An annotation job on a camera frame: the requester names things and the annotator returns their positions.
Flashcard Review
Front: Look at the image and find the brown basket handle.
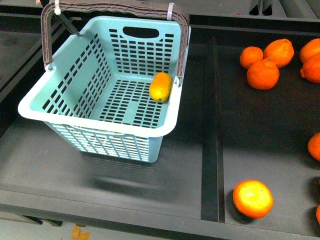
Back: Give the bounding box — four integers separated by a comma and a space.
40, 0, 190, 87

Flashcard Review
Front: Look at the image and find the orange right edge middle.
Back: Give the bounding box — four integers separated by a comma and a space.
307, 132, 320, 161

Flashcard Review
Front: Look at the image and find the orange centre cluster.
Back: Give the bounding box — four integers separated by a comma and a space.
246, 58, 280, 91

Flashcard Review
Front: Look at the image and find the white zip tie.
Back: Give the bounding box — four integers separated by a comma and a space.
54, 0, 62, 16
166, 2, 175, 21

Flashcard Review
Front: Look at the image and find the light blue plastic basket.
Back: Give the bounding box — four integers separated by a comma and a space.
18, 16, 182, 163

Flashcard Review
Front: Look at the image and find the white zip tie right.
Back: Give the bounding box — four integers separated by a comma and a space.
166, 2, 175, 21

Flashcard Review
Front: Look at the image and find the white zip tie left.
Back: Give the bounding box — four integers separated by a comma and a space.
54, 0, 62, 16

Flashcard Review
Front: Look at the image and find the orange front bottom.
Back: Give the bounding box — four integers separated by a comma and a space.
232, 179, 274, 219

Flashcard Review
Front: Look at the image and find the orange top left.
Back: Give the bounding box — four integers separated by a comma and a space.
239, 46, 264, 69

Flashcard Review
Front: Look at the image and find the black fruit display tray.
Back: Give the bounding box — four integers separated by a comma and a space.
0, 16, 320, 240

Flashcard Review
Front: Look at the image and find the yellow mango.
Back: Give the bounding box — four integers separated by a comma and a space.
149, 72, 172, 103

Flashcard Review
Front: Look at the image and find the orange top middle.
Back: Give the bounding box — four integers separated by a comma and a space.
263, 38, 295, 68

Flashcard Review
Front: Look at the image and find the orange top right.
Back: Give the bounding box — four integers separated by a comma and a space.
299, 38, 320, 64

